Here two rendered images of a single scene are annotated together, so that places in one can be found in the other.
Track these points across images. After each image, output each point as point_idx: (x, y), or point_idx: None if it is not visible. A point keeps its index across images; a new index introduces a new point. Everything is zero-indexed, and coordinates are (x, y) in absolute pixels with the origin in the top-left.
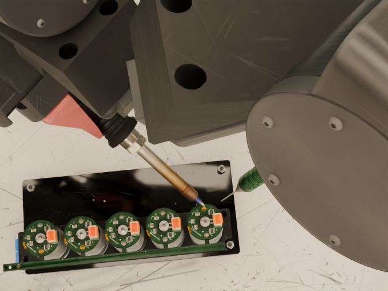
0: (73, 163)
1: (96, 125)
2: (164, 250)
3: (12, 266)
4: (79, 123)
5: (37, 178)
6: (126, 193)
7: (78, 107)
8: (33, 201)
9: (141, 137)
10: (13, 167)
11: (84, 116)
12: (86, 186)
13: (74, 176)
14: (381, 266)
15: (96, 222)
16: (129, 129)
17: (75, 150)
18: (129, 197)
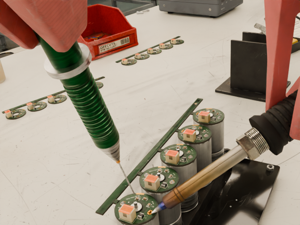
0: (285, 209)
1: (272, 83)
2: (136, 171)
3: (197, 101)
4: (269, 40)
5: (280, 183)
6: (228, 223)
7: (279, 10)
8: (256, 167)
9: (250, 145)
10: (297, 173)
11: (274, 41)
12: (252, 200)
13: (266, 195)
14: None
15: (211, 185)
16: (261, 121)
17: (298, 215)
18: (222, 224)
